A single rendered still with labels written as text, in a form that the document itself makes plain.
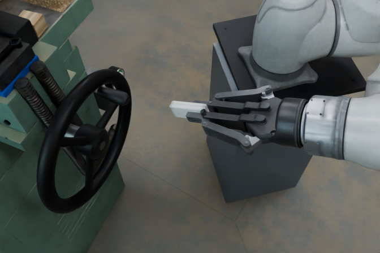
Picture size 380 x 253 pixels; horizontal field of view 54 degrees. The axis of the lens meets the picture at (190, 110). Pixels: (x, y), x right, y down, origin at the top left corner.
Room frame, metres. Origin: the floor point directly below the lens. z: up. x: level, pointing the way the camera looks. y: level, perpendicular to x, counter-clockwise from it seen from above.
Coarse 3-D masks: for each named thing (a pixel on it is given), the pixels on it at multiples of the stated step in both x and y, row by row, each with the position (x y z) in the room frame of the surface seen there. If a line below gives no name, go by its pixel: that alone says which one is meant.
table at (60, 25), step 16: (16, 0) 0.68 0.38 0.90; (80, 0) 0.69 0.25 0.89; (48, 16) 0.63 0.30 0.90; (64, 16) 0.63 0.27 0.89; (80, 16) 0.68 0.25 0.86; (48, 32) 0.58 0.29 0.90; (64, 32) 0.62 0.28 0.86; (0, 128) 0.36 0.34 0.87; (32, 128) 0.36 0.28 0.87; (16, 144) 0.33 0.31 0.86
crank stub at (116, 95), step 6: (102, 90) 0.41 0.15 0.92; (108, 90) 0.41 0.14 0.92; (114, 90) 0.41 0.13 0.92; (102, 96) 0.40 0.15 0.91; (108, 96) 0.40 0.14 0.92; (114, 96) 0.39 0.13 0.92; (120, 96) 0.39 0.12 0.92; (126, 96) 0.39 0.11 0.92; (114, 102) 0.39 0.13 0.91; (120, 102) 0.38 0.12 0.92; (126, 102) 0.39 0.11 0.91
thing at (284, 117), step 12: (276, 108) 0.34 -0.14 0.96; (288, 108) 0.32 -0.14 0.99; (300, 108) 0.31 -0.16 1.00; (276, 120) 0.31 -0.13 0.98; (288, 120) 0.30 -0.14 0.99; (300, 120) 0.30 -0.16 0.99; (252, 132) 0.31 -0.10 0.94; (264, 132) 0.30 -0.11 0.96; (276, 132) 0.29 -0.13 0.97; (288, 132) 0.29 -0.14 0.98; (288, 144) 0.28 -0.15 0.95; (300, 144) 0.28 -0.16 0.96
